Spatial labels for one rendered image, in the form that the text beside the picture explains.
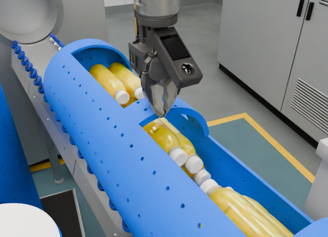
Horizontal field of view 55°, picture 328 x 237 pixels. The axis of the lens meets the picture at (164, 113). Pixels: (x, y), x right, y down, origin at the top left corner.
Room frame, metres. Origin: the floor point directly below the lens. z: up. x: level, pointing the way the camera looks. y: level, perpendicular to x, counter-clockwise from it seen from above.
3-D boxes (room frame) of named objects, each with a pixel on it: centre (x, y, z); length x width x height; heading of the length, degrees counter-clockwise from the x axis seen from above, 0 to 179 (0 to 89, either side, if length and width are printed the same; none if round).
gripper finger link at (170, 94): (0.56, 0.00, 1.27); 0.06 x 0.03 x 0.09; 33
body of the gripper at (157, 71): (0.56, 0.02, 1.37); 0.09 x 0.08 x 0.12; 33
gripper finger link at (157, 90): (0.54, 0.03, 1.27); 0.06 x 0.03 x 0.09; 33
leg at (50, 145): (1.50, 0.71, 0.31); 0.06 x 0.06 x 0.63; 33
